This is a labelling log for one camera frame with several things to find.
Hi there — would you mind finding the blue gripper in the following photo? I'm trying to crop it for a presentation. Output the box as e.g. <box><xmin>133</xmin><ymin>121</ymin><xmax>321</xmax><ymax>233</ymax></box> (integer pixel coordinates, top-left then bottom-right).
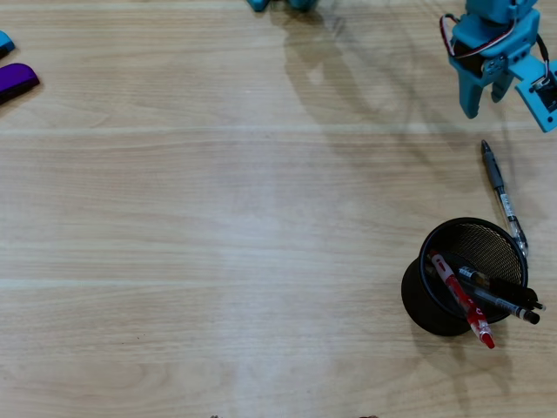
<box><xmin>450</xmin><ymin>8</ymin><xmax>540</xmax><ymax>119</ymax></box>

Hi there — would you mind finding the red gel pen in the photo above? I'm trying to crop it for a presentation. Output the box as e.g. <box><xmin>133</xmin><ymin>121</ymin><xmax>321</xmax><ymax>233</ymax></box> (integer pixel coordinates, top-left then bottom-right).
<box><xmin>428</xmin><ymin>249</ymin><xmax>496</xmax><ymax>351</ymax></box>

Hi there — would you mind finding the black gel pen clear barrel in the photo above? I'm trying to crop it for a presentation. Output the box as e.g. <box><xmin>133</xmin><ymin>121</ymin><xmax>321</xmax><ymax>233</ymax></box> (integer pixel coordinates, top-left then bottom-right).
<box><xmin>457</xmin><ymin>266</ymin><xmax>547</xmax><ymax>312</ymax></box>

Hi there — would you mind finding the clear gel pen black cap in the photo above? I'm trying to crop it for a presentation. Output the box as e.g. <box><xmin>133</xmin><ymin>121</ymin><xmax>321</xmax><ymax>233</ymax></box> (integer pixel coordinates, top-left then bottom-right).
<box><xmin>454</xmin><ymin>278</ymin><xmax>541</xmax><ymax>327</ymax></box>

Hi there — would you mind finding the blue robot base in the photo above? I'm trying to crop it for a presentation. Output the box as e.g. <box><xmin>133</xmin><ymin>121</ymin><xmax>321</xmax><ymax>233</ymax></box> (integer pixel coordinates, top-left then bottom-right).
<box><xmin>246</xmin><ymin>0</ymin><xmax>321</xmax><ymax>12</ymax></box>

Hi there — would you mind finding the black gel pen grey grip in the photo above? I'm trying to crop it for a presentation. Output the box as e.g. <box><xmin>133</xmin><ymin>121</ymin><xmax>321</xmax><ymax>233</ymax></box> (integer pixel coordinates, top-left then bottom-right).
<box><xmin>480</xmin><ymin>138</ymin><xmax>530</xmax><ymax>258</ymax></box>

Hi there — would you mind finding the black mesh pen holder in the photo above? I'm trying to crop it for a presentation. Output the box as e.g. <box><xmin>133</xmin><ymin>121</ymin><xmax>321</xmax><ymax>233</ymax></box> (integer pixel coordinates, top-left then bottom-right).
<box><xmin>399</xmin><ymin>216</ymin><xmax>530</xmax><ymax>337</ymax></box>

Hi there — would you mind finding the purple plastic part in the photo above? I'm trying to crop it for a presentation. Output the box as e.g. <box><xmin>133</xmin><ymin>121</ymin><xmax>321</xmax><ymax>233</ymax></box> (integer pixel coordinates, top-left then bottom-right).
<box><xmin>0</xmin><ymin>62</ymin><xmax>41</xmax><ymax>105</ymax></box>

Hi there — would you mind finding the blue plastic part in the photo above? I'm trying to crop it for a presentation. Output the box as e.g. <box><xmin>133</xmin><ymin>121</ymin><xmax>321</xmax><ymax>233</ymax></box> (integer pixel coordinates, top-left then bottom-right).
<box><xmin>0</xmin><ymin>29</ymin><xmax>17</xmax><ymax>60</ymax></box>

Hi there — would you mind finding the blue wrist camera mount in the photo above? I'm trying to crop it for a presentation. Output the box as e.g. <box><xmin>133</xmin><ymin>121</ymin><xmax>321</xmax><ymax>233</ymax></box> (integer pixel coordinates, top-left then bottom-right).
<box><xmin>507</xmin><ymin>47</ymin><xmax>557</xmax><ymax>134</ymax></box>

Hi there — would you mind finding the red white servo wire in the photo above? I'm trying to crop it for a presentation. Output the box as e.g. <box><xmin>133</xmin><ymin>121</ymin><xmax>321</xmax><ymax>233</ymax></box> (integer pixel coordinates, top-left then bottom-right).
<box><xmin>438</xmin><ymin>12</ymin><xmax>526</xmax><ymax>60</ymax></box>

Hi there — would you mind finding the black camera cable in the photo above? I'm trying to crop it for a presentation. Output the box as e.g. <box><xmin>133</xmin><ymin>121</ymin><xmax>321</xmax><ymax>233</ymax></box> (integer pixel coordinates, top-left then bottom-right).
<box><xmin>534</xmin><ymin>33</ymin><xmax>553</xmax><ymax>86</ymax></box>

